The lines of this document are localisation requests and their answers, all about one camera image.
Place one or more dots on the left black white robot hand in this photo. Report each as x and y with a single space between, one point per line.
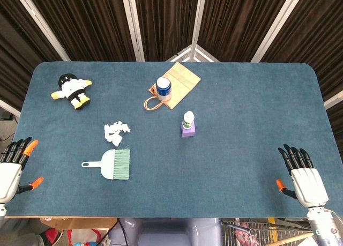
9 176

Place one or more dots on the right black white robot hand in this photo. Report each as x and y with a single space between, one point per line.
308 184

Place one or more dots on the mint green hand brush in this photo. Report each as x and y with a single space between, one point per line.
110 164

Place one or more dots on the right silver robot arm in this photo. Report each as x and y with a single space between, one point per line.
321 227

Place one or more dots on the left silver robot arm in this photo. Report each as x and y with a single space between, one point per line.
2 212

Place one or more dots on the wooden stick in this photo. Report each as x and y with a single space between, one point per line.
294 238

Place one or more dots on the red bag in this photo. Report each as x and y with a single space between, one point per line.
53 235

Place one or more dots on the blue felt table cover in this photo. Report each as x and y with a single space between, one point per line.
241 136

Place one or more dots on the brown cardboard box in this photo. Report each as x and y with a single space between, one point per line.
80 223

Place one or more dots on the black white penguin plush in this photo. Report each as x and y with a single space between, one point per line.
71 89

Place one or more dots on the purple foam cube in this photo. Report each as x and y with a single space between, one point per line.
189 133

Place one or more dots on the white green drink bottle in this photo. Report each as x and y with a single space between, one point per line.
188 120

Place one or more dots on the lilac robot torso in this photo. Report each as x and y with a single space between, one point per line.
166 230

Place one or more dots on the brown paper bag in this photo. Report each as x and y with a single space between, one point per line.
182 81

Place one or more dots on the blue white soda can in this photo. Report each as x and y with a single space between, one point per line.
163 89

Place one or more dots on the dark brown curtain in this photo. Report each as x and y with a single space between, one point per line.
171 21

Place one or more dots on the white frame post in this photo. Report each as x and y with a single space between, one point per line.
278 23
9 106
133 23
40 22
199 15
333 99

